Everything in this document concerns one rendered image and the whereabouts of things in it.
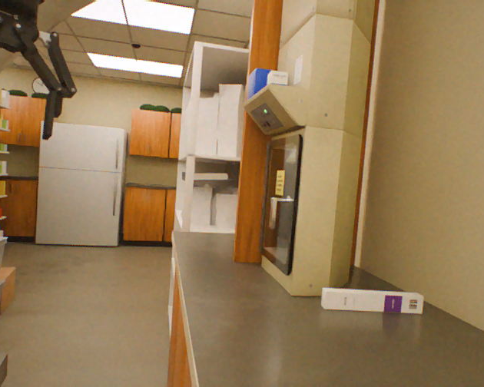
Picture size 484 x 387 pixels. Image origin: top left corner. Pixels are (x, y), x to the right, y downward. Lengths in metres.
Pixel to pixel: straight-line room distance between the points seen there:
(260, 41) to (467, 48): 0.66
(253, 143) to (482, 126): 0.70
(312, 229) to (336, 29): 0.55
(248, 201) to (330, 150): 0.43
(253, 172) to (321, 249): 0.44
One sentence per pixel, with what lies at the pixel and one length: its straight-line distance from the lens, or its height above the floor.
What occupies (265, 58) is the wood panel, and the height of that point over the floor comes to 1.69.
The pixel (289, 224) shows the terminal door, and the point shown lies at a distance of 1.06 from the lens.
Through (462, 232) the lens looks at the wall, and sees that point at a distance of 1.17.
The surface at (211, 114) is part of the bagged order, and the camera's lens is 2.38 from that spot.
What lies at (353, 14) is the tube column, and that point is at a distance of 1.17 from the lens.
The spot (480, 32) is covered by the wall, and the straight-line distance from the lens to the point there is 1.25.
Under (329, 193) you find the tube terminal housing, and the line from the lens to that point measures 1.06.
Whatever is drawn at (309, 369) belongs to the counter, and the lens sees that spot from 0.72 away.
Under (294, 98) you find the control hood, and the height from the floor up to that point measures 1.48.
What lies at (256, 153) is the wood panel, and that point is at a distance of 1.37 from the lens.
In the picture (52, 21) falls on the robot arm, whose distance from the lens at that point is 0.88.
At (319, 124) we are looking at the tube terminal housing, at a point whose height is 1.42.
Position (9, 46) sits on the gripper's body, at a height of 1.42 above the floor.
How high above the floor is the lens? 1.27
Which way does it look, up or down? 3 degrees down
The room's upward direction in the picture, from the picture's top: 4 degrees clockwise
